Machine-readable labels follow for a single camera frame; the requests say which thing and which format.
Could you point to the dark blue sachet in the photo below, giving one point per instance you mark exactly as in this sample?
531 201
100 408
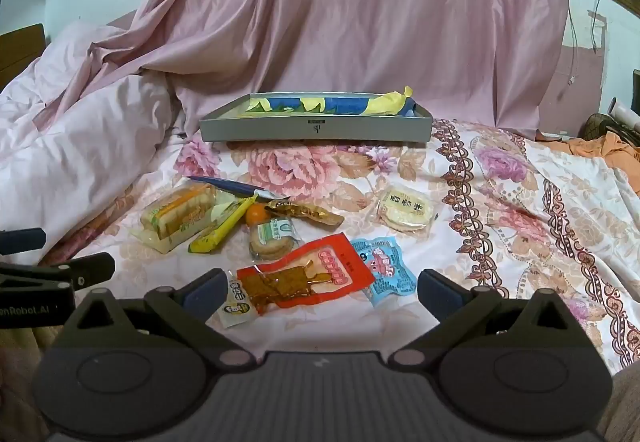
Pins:
225 184

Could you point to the red snack packet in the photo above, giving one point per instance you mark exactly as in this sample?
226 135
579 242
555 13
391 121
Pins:
322 272

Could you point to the small white snack packet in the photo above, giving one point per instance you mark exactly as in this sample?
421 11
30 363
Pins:
237 307

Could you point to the pink sheet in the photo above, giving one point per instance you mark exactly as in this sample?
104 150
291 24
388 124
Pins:
350 12

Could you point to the sandwich biscuit packet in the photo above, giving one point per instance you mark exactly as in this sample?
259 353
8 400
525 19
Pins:
175 217

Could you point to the dark mesh bag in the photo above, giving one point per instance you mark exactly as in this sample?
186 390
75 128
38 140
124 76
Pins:
600 125

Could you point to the yellow snack packet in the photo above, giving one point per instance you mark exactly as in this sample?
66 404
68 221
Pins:
220 232

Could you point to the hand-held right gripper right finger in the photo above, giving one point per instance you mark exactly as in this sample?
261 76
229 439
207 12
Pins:
439 293

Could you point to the gold candy wrapper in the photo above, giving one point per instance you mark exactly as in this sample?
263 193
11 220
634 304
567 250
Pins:
310 213

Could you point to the pale pink quilt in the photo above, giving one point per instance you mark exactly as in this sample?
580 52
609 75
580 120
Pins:
75 147

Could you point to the pink board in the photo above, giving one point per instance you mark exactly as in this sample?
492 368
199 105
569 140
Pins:
582 77

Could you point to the orange cloth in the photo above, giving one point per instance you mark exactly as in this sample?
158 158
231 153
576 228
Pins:
615 152

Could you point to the orange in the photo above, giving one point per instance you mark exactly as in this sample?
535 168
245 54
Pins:
257 214

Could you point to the rolled white paper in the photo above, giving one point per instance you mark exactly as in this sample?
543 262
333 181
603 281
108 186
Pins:
624 111

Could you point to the grey cardboard box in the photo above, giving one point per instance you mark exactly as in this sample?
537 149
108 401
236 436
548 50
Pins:
315 128

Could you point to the blue and yellow packet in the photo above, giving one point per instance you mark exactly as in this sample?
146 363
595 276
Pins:
345 105

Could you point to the rice cracker packet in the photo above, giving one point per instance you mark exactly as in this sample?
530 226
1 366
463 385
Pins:
405 212

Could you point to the wooden headboard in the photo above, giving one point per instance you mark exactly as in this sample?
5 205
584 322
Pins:
20 52

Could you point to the round biscuit packet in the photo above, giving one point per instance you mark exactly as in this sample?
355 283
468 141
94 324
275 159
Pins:
270 242

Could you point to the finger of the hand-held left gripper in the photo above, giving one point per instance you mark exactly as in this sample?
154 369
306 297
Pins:
25 238
92 267

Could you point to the light blue snack packet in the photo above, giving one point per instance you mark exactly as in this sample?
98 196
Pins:
385 272

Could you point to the floral bedsheet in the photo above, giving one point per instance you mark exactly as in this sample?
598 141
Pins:
500 202

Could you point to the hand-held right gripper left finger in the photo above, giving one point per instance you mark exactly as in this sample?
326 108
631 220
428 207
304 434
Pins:
206 296

